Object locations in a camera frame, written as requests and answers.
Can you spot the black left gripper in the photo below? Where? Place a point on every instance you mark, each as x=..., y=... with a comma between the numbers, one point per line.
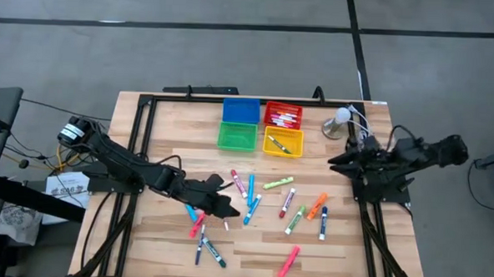
x=198, y=197

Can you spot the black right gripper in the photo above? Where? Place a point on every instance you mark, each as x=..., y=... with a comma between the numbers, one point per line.
x=378, y=165

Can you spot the thin red Expo marker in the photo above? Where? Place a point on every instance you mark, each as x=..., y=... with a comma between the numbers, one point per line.
x=226, y=226

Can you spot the light blue Expo marker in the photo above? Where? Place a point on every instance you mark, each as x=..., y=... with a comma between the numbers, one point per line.
x=252, y=209

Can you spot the thin orange white marker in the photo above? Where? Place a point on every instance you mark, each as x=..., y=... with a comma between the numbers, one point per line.
x=290, y=114

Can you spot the thin pink white marker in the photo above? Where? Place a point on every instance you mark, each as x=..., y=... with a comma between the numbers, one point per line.
x=285, y=119
x=279, y=116

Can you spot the pink highlighter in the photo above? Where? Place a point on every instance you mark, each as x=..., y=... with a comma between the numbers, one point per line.
x=288, y=262
x=196, y=228

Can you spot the short thin purple marker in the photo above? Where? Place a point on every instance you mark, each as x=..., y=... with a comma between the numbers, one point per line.
x=281, y=122

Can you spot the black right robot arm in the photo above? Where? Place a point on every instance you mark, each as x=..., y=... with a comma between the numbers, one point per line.
x=434, y=151

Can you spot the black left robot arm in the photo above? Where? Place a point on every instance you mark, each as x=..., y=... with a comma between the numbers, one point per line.
x=125, y=162

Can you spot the light blue highlighter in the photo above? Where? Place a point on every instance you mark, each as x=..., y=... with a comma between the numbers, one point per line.
x=192, y=214
x=251, y=191

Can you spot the white bulb brass lamp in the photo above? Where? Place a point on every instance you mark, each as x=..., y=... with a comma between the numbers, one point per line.
x=342, y=114

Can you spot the orange highlighter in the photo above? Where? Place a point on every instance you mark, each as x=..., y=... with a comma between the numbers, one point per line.
x=317, y=206

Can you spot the yellow highlighter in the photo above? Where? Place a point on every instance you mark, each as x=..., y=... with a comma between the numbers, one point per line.
x=278, y=183

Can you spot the maroon Expo marker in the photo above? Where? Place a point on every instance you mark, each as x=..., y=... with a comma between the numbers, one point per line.
x=288, y=203

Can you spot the yellow plastic basket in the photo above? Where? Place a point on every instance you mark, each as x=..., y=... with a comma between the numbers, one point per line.
x=297, y=136

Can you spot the dark blue Expo marker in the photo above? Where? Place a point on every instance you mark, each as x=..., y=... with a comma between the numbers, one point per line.
x=323, y=223

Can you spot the light green Expo marker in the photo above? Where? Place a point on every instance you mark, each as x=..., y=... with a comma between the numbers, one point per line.
x=294, y=220

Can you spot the green plastic basket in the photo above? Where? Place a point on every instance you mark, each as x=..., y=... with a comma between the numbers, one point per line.
x=237, y=137

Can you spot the blue plastic basket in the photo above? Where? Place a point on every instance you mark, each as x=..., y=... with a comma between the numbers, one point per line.
x=241, y=110

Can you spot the red plastic basket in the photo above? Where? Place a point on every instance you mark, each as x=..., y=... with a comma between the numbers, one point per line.
x=268, y=106

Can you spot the black bar device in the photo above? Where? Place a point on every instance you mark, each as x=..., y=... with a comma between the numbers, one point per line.
x=199, y=89

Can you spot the white printed paper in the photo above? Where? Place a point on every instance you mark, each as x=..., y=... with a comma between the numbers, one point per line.
x=67, y=185

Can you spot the black support beam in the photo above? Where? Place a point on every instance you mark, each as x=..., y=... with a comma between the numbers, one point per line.
x=31, y=198

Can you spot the patterned white cloth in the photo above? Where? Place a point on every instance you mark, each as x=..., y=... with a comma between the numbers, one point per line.
x=17, y=224

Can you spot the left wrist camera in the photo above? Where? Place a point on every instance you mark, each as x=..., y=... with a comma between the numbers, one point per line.
x=215, y=181

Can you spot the black metal table frame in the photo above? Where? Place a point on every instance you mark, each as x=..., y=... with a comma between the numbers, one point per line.
x=169, y=98

